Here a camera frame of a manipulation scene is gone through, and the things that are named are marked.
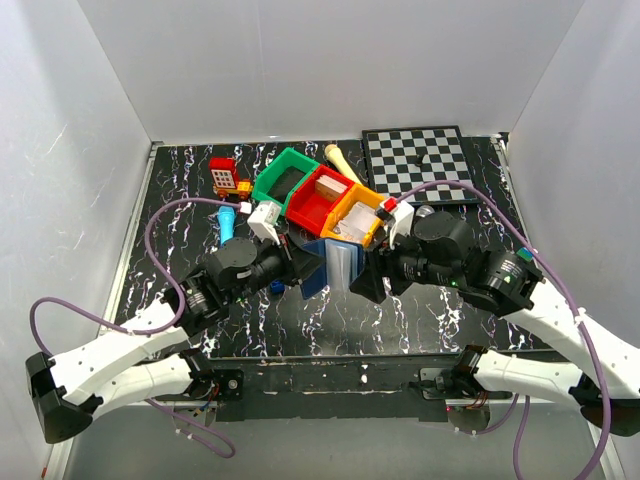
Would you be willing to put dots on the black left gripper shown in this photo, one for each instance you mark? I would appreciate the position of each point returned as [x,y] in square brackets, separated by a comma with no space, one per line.
[294,258]

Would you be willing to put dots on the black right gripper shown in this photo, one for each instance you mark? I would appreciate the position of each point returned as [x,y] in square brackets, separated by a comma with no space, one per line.
[376,270]

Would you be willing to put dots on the navy blue card holder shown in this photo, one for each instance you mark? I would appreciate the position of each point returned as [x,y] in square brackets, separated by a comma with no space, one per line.
[344,262]

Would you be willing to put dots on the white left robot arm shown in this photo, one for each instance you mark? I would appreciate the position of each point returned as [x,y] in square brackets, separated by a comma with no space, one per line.
[70,390]

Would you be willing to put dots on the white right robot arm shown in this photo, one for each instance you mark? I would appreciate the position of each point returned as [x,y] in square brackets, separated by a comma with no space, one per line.
[598,369]

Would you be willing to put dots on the white cards stack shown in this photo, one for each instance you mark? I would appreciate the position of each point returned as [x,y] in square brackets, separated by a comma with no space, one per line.
[356,224]

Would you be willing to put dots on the blue lego brick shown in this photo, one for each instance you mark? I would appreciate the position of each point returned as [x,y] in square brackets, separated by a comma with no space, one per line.
[277,288]

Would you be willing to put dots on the yellow plastic bin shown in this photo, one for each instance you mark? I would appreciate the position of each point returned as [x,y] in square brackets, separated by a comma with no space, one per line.
[356,193]

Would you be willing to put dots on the green plastic bin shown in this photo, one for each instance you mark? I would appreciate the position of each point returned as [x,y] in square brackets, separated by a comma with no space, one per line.
[265,179]

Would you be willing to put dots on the black silver microphone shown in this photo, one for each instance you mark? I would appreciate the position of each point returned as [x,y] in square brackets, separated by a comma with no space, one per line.
[424,211]

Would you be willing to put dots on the blue toy microphone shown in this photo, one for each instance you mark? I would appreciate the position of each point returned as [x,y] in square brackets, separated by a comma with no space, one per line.
[226,216]

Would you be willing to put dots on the cream toy microphone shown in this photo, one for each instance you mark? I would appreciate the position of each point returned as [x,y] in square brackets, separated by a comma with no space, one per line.
[335,156]

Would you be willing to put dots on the red yellow toy train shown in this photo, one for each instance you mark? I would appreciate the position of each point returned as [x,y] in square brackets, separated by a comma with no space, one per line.
[226,180]

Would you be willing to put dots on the black white chessboard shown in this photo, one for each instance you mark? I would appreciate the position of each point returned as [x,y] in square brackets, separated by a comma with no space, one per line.
[391,153]

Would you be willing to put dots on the green lego brick stack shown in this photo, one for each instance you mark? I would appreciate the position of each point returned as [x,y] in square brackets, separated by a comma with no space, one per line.
[525,254]

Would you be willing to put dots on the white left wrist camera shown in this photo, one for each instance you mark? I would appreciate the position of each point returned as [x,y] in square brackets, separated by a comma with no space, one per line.
[262,219]

